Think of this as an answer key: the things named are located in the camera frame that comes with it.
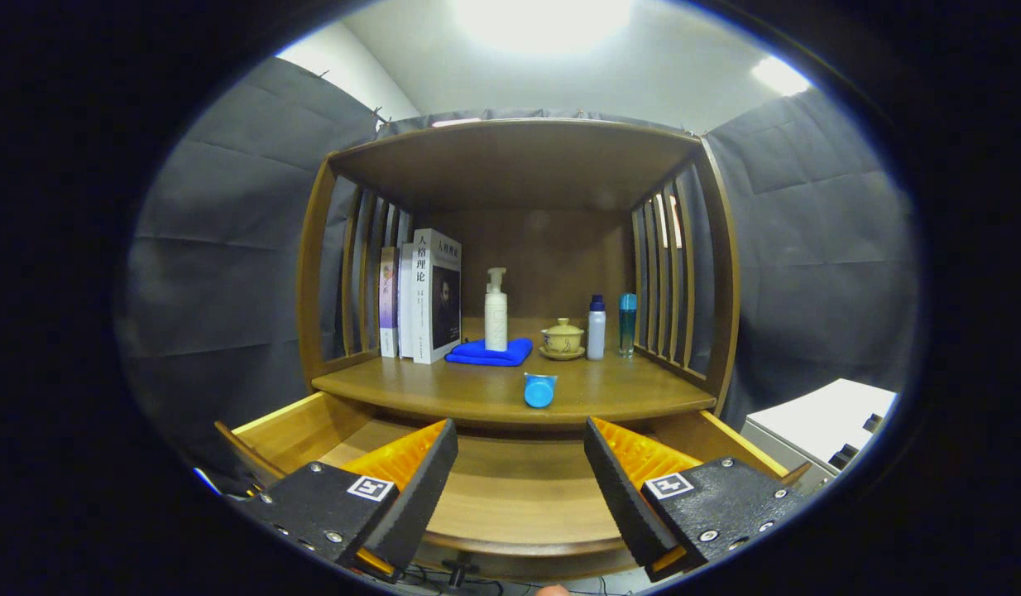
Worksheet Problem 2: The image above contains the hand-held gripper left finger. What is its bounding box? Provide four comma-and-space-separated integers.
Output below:
239, 419, 460, 580

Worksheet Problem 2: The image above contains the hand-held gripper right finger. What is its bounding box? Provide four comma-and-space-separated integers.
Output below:
582, 417, 809, 583

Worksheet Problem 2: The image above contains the wooden drawer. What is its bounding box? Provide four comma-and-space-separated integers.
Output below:
214, 391, 812, 584

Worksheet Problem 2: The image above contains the blue and white tube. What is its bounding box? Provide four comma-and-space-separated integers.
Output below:
524, 372, 558, 409

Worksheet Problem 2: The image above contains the wooden countertop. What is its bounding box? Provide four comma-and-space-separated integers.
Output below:
312, 352, 717, 427

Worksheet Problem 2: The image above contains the wooden cabinet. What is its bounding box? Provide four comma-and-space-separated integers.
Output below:
297, 118, 741, 431

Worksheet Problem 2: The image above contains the blue folded cloth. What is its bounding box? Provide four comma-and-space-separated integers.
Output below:
444, 337, 534, 367

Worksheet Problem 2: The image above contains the white bottle with blue cap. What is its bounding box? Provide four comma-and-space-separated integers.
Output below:
587, 295, 607, 361

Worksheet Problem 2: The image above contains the yellow lidded teacup with saucer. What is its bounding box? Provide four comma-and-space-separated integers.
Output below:
539, 318, 586, 361

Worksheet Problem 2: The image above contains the teal bottle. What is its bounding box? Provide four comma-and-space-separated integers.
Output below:
618, 293, 638, 358

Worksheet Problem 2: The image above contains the white pump bottle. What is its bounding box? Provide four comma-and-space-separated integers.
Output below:
484, 267, 509, 353

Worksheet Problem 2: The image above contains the thin white book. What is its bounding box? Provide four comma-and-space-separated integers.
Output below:
397, 242, 417, 359

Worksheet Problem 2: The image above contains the purple book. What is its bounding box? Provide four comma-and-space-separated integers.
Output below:
379, 246, 400, 358

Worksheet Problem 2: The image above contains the black backdrop cloth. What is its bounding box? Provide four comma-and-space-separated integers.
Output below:
117, 56, 921, 489

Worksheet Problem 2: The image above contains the small ceiling light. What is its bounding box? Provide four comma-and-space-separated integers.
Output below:
750, 56, 812, 96

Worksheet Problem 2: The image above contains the large ceiling light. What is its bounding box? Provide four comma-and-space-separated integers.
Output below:
453, 0, 635, 55

